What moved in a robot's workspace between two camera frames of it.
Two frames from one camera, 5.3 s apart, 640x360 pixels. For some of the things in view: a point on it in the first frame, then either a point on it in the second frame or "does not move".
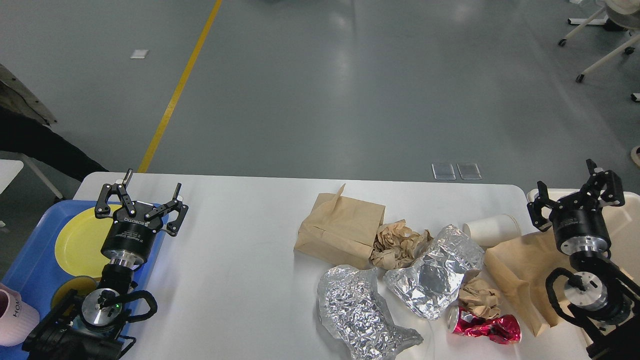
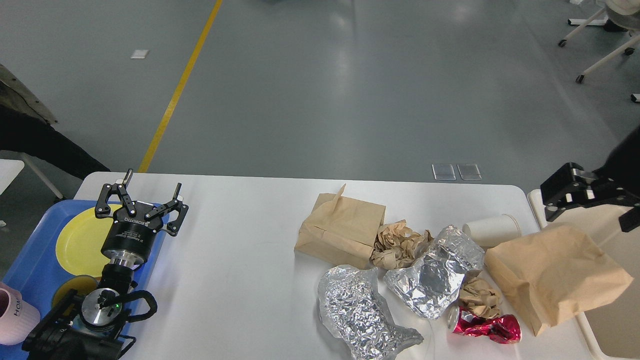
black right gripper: [578, 222] -> [571, 187]
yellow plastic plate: [79, 240] does not move
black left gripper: [129, 241] does not move
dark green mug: [66, 302] does not move
